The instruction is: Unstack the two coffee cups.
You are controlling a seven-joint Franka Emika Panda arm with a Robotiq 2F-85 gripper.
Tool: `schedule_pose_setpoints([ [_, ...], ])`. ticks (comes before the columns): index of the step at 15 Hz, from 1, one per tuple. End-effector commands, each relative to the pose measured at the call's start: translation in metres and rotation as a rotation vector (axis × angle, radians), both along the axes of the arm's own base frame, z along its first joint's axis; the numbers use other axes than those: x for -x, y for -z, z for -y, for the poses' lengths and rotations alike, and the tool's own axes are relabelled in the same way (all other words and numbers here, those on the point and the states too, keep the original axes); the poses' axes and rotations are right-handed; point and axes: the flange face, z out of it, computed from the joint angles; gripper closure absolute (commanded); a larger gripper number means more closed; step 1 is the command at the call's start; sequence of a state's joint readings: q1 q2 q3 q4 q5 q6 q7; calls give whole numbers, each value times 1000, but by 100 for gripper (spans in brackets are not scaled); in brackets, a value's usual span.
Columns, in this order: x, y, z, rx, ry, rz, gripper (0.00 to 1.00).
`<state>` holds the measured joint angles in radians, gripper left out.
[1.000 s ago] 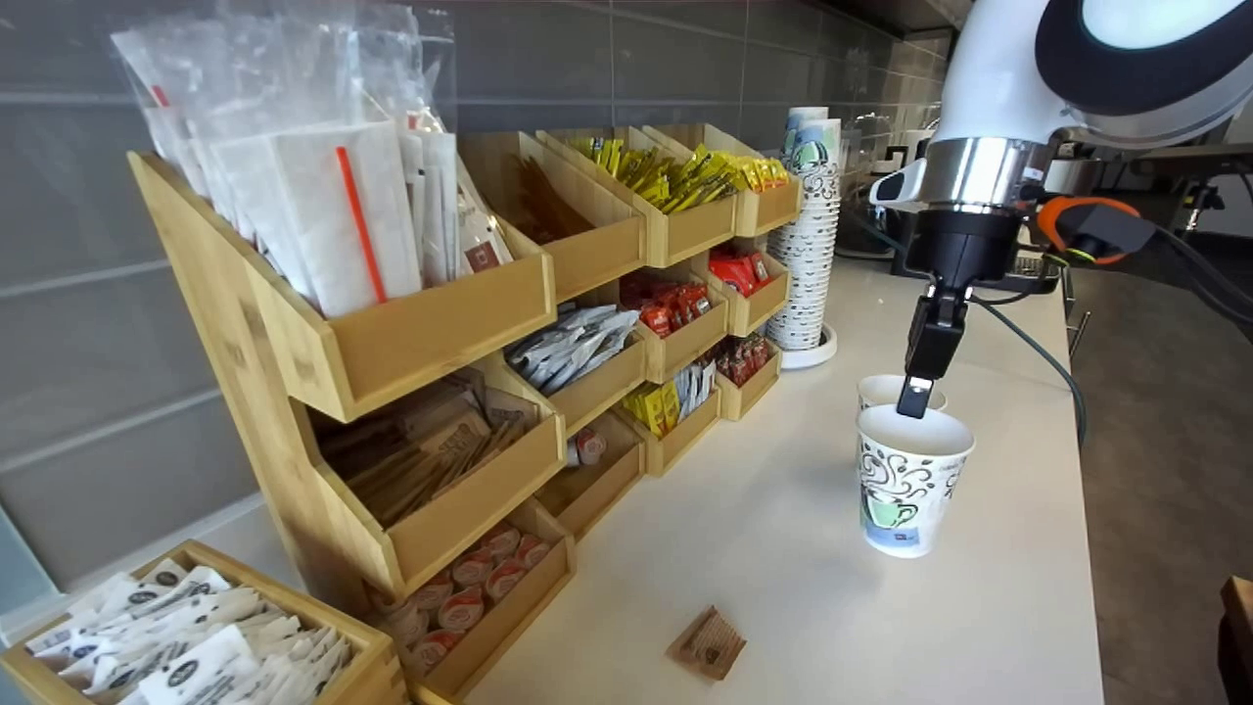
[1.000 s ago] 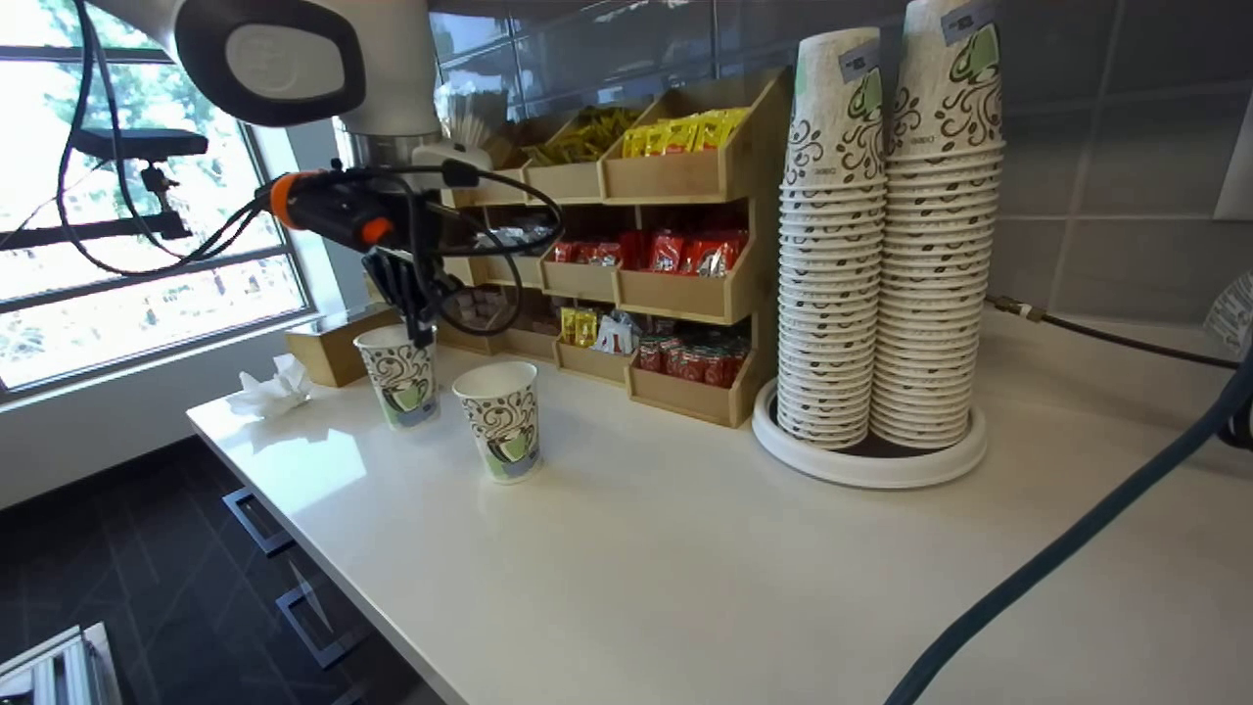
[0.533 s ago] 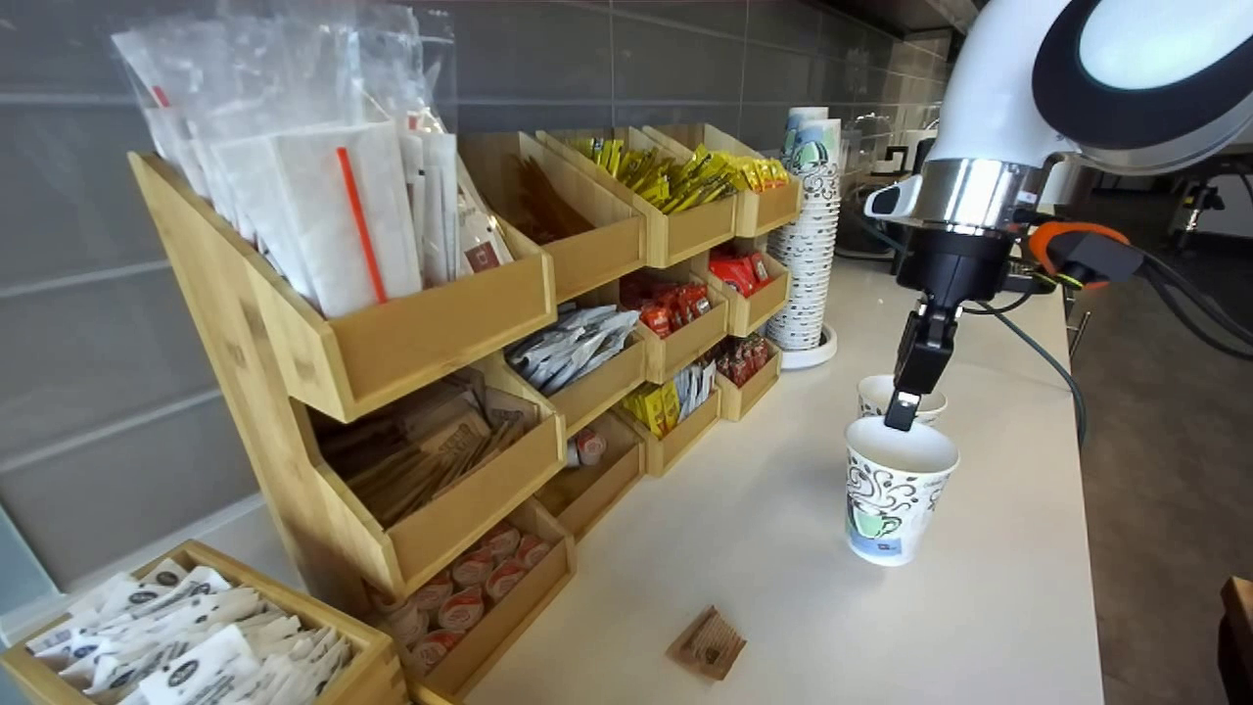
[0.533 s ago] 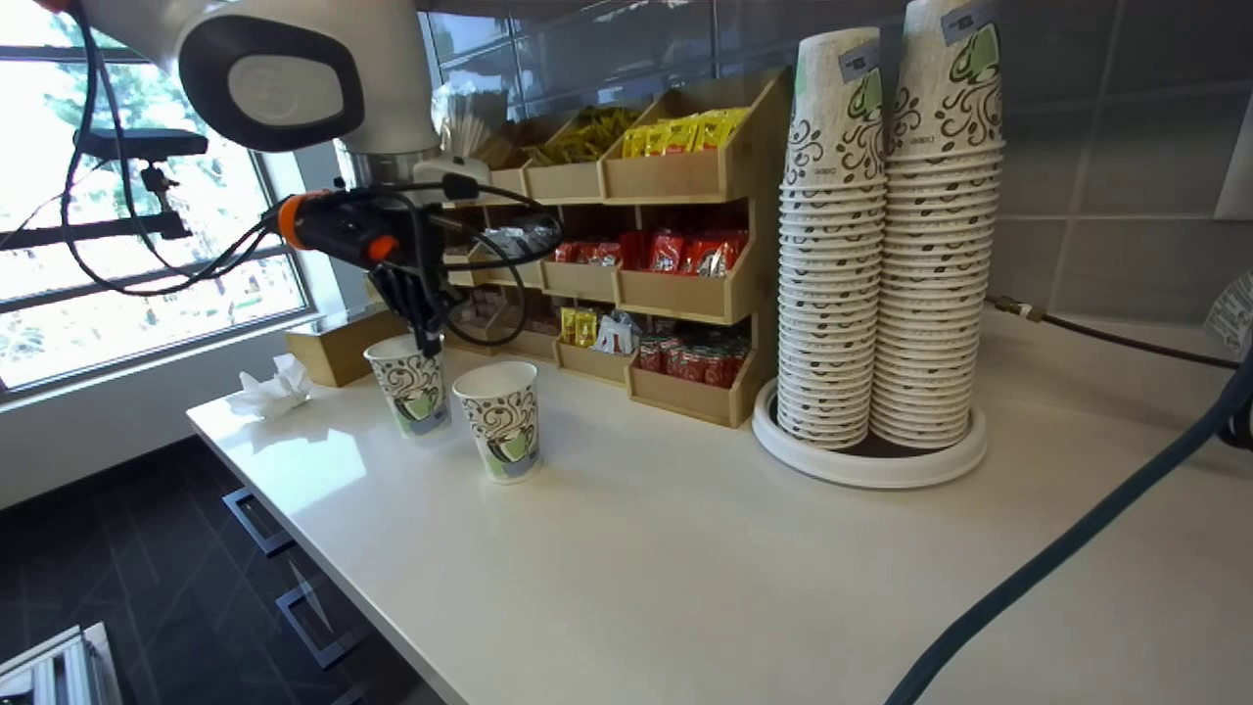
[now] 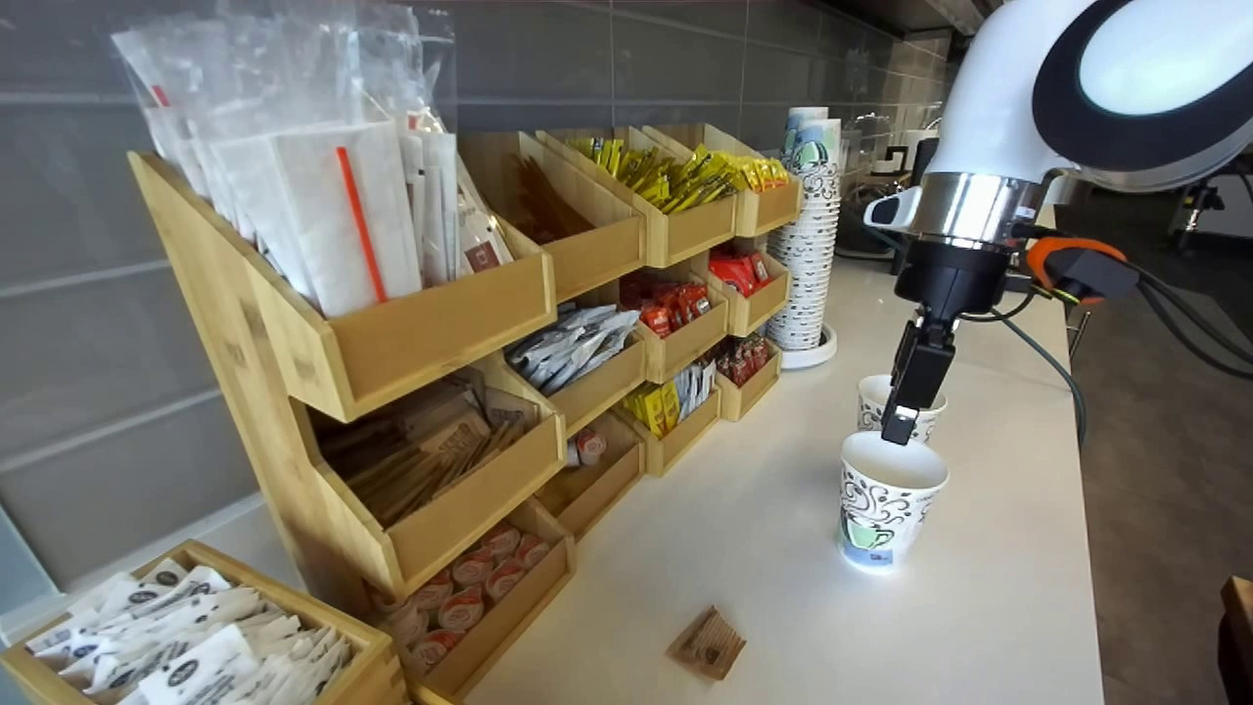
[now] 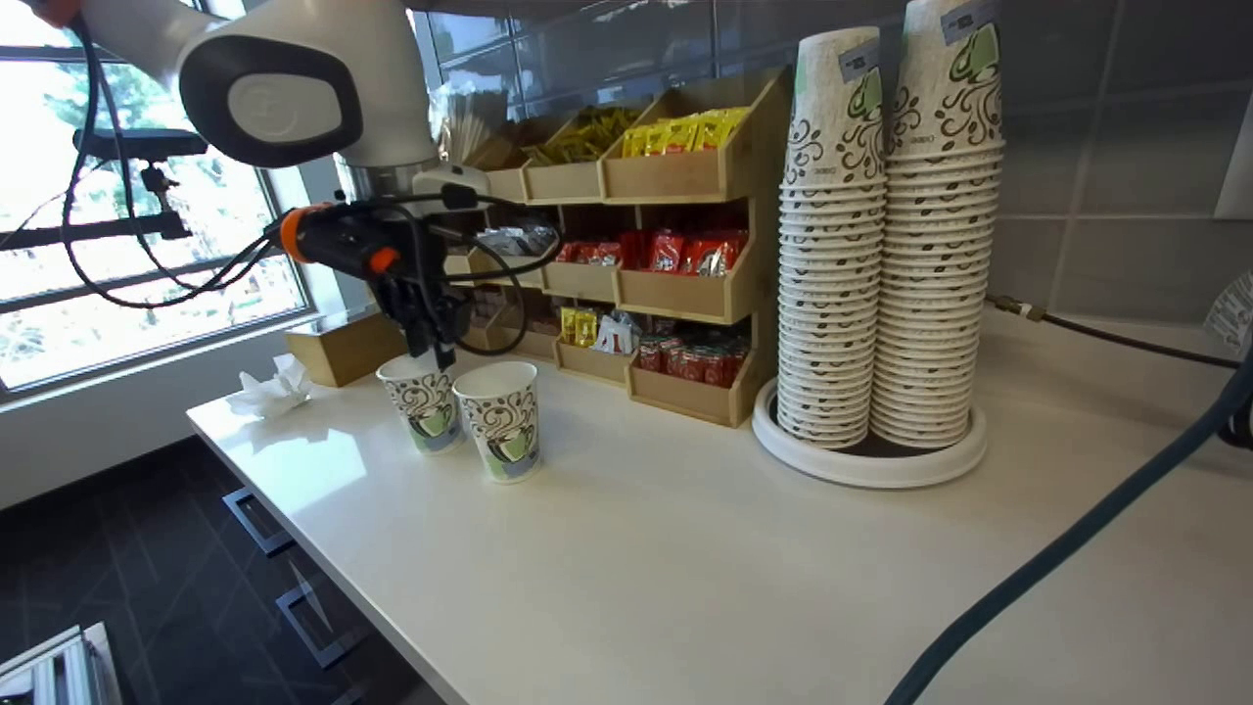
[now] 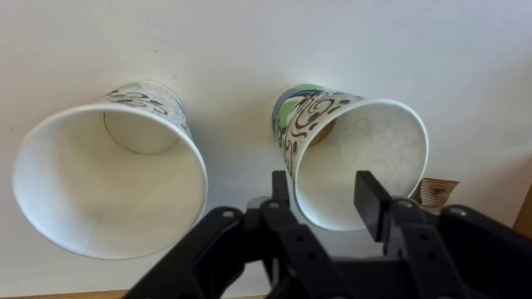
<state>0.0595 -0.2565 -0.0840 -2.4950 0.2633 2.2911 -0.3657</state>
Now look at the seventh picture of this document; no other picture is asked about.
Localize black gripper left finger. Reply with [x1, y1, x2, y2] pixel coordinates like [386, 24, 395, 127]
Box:
[124, 169, 356, 299]

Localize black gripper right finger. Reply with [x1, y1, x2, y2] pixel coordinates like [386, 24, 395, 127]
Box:
[355, 169, 532, 299]

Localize white patterned paper coffee cup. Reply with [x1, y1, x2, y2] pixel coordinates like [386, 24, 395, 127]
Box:
[11, 81, 212, 262]
[272, 82, 431, 232]

